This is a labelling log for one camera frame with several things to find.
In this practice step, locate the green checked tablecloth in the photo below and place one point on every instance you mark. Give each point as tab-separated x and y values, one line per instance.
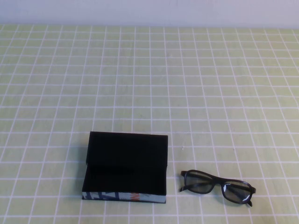
149	81

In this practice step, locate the black printed glasses case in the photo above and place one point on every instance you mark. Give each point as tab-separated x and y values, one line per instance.
126	151

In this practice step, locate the black framed glasses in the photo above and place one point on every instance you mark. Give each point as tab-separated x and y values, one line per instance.
218	184

